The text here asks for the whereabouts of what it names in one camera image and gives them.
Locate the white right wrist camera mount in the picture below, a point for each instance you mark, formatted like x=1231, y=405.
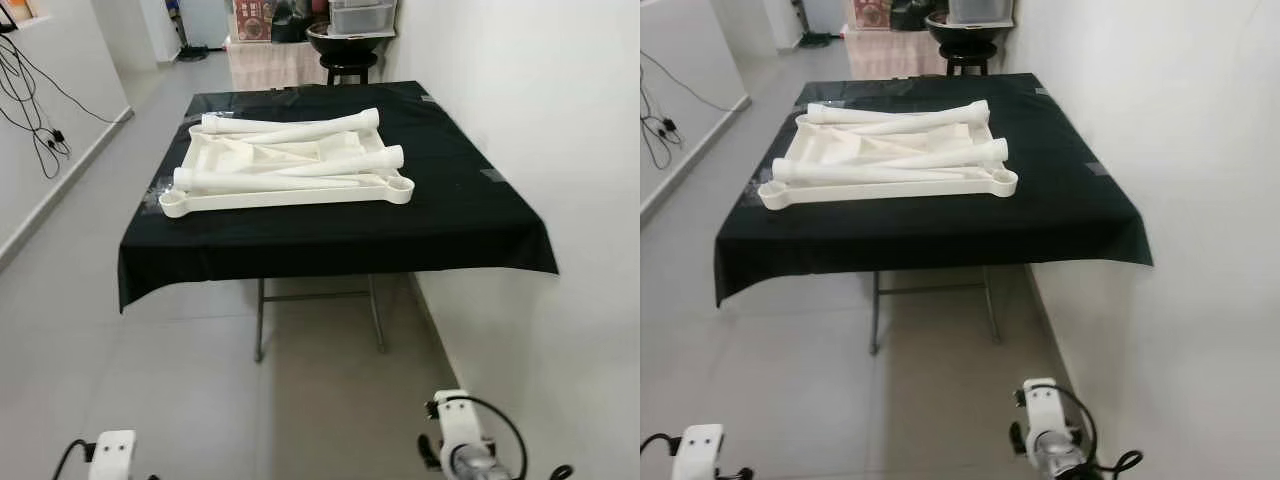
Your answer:
x=1042, y=410
x=458, y=420

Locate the clear plastic storage container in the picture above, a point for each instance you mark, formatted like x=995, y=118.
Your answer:
x=980, y=10
x=362, y=18

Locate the black bag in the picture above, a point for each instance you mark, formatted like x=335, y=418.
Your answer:
x=298, y=22
x=915, y=14

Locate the cream plastic children table top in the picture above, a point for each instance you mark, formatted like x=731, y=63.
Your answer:
x=890, y=190
x=290, y=197

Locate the clear plastic wrap scrap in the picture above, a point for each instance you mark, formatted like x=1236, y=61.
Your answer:
x=158, y=192

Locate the black tablecloth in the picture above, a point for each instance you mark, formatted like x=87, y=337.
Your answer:
x=330, y=235
x=930, y=230

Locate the red printed box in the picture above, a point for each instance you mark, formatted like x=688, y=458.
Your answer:
x=872, y=12
x=252, y=20

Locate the black round stool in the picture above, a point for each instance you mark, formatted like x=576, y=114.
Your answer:
x=350, y=68
x=968, y=60

